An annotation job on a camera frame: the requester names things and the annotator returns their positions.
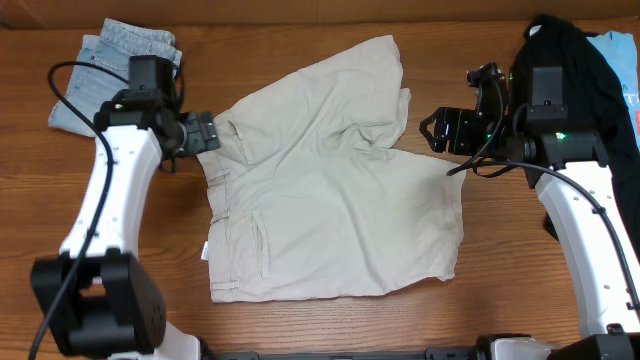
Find beige khaki shorts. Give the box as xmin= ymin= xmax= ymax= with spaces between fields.
xmin=198 ymin=36 xmax=465 ymax=303

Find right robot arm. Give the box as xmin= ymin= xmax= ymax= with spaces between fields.
xmin=419 ymin=63 xmax=639 ymax=359

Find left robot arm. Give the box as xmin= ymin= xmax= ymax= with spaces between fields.
xmin=29 ymin=55 xmax=220 ymax=359

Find folded light blue jeans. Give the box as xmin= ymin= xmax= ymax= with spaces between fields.
xmin=48 ymin=19 xmax=182 ymax=137

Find black t-shirt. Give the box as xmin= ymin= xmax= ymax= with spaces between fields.
xmin=510 ymin=15 xmax=639 ymax=247

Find light blue t-shirt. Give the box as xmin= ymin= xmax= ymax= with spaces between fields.
xmin=588 ymin=31 xmax=639 ymax=145

